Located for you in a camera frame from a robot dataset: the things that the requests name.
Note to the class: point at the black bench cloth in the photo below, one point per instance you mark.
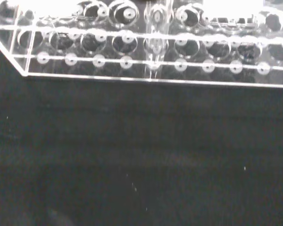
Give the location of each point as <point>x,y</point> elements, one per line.
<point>132,153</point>

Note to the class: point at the clear acrylic test tube rack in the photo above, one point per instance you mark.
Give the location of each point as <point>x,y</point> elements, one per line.
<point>85,68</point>

